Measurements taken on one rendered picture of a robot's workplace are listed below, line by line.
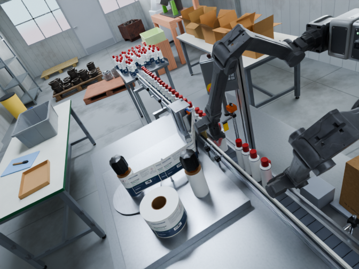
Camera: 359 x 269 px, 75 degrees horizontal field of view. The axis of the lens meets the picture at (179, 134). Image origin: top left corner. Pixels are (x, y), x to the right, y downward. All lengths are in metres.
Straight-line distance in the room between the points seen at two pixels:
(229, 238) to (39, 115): 2.77
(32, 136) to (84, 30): 7.56
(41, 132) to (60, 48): 7.61
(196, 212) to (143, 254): 0.32
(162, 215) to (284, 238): 0.54
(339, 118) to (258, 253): 0.75
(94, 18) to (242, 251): 9.56
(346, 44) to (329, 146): 0.66
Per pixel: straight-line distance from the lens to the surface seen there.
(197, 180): 1.19
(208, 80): 1.23
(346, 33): 1.16
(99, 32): 10.13
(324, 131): 0.59
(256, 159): 1.19
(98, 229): 2.52
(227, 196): 1.28
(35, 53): 10.44
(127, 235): 1.35
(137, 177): 1.35
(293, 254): 1.18
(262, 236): 1.21
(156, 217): 1.14
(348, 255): 1.15
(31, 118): 3.42
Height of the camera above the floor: 1.90
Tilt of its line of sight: 36 degrees down
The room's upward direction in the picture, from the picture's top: 22 degrees counter-clockwise
